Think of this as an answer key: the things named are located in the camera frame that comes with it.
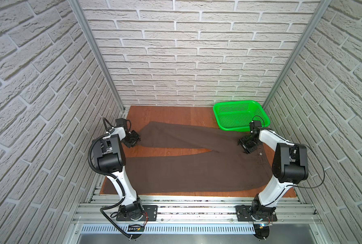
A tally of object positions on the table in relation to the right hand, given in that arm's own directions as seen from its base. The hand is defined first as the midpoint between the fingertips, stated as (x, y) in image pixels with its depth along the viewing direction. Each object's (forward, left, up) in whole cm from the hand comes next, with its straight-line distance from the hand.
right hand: (239, 145), depth 96 cm
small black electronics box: (-38, +63, -6) cm, 74 cm away
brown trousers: (-13, +9, -7) cm, 17 cm away
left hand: (+12, +66, -1) cm, 67 cm away
